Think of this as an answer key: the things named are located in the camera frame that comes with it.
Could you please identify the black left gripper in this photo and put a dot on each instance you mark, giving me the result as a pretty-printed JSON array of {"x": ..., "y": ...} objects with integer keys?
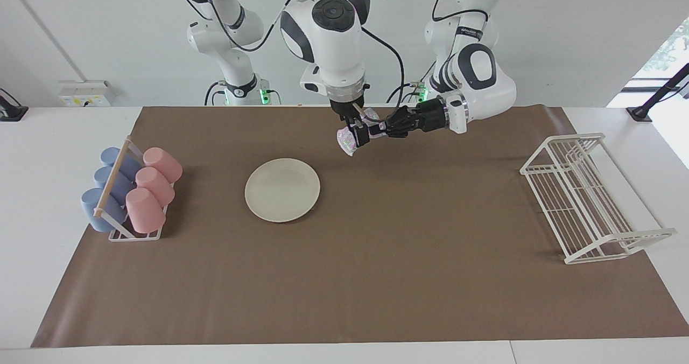
[{"x": 430, "y": 117}]

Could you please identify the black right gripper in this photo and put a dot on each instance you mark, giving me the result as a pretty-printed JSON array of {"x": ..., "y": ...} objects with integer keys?
[{"x": 347, "y": 110}]

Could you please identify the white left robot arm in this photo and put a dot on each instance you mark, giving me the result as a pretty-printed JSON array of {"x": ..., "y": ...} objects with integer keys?
[{"x": 484, "y": 84}]

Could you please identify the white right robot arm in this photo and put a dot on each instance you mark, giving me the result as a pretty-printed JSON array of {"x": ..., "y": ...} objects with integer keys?
[{"x": 334, "y": 51}]

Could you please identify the cream round plate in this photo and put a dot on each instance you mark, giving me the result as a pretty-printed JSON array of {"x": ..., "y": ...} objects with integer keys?
[{"x": 282, "y": 190}]

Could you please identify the brown table mat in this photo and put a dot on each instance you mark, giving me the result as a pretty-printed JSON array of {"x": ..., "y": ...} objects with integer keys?
[{"x": 377, "y": 272}]

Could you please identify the pink plastic cup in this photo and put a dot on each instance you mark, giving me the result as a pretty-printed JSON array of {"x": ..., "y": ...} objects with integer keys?
[
  {"x": 156, "y": 186},
  {"x": 144, "y": 210},
  {"x": 164, "y": 163}
]

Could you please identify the black clamp stand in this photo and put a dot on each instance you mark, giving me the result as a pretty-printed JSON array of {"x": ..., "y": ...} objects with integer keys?
[{"x": 640, "y": 112}]

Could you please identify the blue plastic cup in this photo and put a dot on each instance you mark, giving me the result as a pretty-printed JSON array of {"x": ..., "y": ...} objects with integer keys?
[
  {"x": 105, "y": 178},
  {"x": 110, "y": 156},
  {"x": 97, "y": 213}
]

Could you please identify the cup holder with wooden rod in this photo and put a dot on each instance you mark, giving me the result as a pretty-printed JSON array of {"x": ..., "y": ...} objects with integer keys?
[{"x": 112, "y": 177}]

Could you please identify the white power strip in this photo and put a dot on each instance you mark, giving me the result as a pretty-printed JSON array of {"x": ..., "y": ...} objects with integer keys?
[{"x": 86, "y": 93}]

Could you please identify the bright window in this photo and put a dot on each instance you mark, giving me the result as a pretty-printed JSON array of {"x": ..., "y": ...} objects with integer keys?
[{"x": 673, "y": 46}]

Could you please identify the black desk mount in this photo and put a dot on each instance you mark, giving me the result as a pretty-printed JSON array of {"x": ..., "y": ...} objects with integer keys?
[{"x": 11, "y": 111}]

